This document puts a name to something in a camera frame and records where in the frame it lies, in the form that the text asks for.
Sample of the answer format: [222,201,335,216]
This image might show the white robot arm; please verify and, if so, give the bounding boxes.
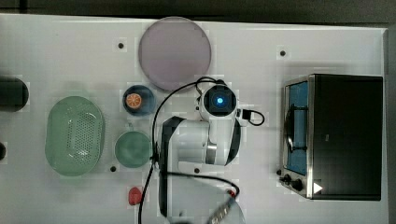
[159,80,246,224]

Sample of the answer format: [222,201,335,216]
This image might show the black toaster oven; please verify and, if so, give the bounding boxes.
[276,74,384,201]

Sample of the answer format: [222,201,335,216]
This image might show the blue bowl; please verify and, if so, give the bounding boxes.
[121,85,156,117]

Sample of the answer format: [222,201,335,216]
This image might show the pink round plate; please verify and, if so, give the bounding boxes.
[138,17,212,91]

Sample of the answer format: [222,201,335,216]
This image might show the orange slice toy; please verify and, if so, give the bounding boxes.
[125,93,142,109]

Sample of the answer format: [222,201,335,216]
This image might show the green cup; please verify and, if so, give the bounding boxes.
[114,122,151,169]

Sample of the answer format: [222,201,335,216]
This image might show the red round toy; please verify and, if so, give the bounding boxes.
[128,187,142,206]

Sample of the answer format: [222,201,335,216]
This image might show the green oval colander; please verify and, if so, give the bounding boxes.
[45,96,105,176]

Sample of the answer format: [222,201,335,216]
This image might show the black round pan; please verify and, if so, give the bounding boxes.
[0,76,29,112]

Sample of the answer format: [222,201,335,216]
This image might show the black knob at edge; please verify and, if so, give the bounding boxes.
[0,143,7,161]

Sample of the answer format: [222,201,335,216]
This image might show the black connector with cable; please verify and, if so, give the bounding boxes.
[237,109,265,127]

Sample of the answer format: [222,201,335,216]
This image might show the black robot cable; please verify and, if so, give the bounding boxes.
[136,76,241,224]

